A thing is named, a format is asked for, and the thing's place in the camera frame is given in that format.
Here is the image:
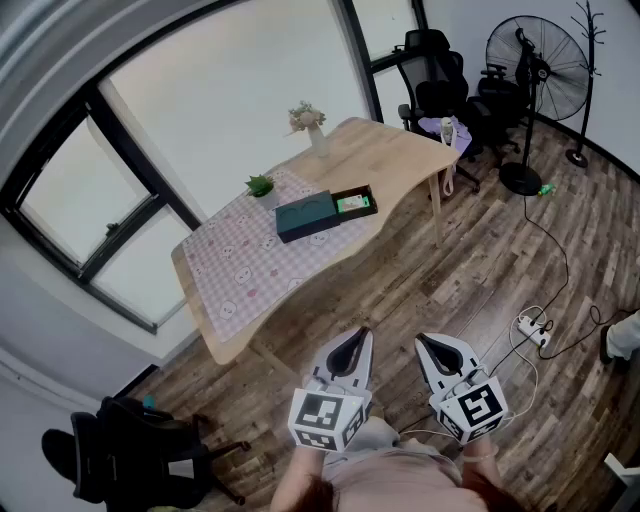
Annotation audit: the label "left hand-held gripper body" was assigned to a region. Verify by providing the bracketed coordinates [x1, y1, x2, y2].
[287, 367, 375, 454]

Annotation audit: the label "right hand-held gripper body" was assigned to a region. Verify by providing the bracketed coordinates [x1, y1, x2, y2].
[428, 366, 509, 446]

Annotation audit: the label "dark blue rectangular tray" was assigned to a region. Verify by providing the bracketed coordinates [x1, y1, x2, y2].
[274, 184, 380, 245]

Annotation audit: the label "person's right forearm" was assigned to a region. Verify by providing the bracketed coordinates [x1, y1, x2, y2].
[459, 439, 507, 504]

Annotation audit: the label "person's left forearm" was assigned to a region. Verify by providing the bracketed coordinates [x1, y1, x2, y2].
[269, 444, 329, 512]

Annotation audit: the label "wooden table leg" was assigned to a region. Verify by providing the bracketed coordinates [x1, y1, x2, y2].
[249, 339, 301, 381]
[427, 169, 446, 249]

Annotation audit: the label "person's grey trousers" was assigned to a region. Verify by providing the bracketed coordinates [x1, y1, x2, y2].
[344, 417, 401, 452]

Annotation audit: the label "white power strip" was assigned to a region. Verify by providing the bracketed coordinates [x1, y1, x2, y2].
[517, 317, 552, 350]

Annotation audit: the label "person's pink shirt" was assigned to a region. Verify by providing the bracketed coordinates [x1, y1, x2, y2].
[322, 447, 479, 512]

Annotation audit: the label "pink checked tablecloth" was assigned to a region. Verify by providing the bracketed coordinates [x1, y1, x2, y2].
[182, 169, 374, 346]

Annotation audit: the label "small green potted plant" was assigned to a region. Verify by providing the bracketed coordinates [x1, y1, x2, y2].
[243, 173, 281, 211]

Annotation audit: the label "purple bag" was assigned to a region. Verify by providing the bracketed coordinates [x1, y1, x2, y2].
[417, 115, 474, 196]

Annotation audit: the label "white vase with flowers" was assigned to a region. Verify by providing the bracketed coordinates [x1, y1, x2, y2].
[284, 99, 332, 159]

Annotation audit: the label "black mesh office chair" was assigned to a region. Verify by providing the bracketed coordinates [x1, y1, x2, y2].
[394, 28, 484, 194]
[467, 27, 536, 166]

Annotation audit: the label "black coat rack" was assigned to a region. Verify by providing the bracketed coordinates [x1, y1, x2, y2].
[564, 0, 609, 169]

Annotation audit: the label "black standing fan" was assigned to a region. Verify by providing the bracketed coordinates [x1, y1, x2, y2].
[485, 14, 591, 197]

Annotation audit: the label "black framed window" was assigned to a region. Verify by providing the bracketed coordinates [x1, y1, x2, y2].
[339, 0, 431, 121]
[0, 84, 201, 336]

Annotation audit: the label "pink bracelet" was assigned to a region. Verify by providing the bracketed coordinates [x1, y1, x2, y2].
[462, 446, 500, 464]

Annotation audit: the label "white cable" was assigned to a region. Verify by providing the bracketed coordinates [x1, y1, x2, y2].
[399, 304, 549, 441]

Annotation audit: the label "black cable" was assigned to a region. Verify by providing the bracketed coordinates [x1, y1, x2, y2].
[537, 304, 640, 361]
[522, 194, 571, 321]

